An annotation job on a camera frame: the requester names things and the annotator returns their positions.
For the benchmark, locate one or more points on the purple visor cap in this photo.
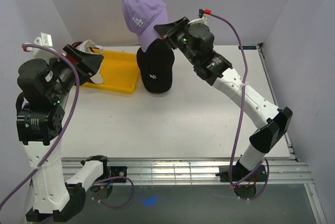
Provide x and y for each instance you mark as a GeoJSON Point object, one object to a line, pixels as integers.
{"type": "Point", "coordinates": [141, 16]}

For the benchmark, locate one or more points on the black baseball cap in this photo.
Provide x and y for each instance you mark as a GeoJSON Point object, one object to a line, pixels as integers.
{"type": "Point", "coordinates": [155, 65]}

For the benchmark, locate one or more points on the red baseball cap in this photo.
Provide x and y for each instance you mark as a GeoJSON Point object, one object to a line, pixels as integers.
{"type": "Point", "coordinates": [75, 45]}

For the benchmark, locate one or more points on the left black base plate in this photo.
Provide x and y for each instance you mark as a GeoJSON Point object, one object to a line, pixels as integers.
{"type": "Point", "coordinates": [117, 171]}

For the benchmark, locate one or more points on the white baseball cap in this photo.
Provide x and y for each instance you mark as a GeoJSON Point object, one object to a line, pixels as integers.
{"type": "Point", "coordinates": [87, 47]}

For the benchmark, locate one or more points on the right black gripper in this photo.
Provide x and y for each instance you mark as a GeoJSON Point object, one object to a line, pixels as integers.
{"type": "Point", "coordinates": [163, 31]}

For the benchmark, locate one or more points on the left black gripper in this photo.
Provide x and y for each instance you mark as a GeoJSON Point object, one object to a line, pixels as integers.
{"type": "Point", "coordinates": [88, 64]}

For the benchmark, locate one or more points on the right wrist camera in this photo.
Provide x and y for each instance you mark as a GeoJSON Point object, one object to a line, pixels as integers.
{"type": "Point", "coordinates": [202, 17]}

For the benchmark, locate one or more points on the aluminium frame rail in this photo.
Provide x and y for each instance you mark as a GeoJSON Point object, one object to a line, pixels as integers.
{"type": "Point", "coordinates": [190, 191]}

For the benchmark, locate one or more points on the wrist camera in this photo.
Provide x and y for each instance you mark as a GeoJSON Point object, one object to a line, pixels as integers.
{"type": "Point", "coordinates": [202, 17]}
{"type": "Point", "coordinates": [45, 40]}

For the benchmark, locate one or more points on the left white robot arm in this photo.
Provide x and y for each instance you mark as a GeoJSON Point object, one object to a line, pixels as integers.
{"type": "Point", "coordinates": [41, 123]}

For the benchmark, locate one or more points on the yellow plastic tray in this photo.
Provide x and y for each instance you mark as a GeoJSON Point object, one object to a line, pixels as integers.
{"type": "Point", "coordinates": [119, 71]}

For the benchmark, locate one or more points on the blue table label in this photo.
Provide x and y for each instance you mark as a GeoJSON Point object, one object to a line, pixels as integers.
{"type": "Point", "coordinates": [249, 47]}

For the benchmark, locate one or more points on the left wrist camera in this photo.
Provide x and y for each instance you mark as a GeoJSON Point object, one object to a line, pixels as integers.
{"type": "Point", "coordinates": [45, 40]}

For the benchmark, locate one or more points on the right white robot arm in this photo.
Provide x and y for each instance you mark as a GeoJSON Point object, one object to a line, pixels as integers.
{"type": "Point", "coordinates": [271, 121]}

